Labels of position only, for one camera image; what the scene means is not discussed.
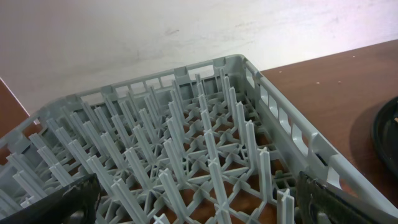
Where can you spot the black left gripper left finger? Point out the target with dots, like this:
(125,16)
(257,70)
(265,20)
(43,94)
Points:
(75,202)

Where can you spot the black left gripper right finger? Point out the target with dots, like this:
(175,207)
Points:
(317,200)

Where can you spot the round black tray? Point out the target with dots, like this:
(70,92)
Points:
(384,135)

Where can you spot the grey dishwasher rack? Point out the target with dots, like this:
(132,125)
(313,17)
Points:
(212,142)

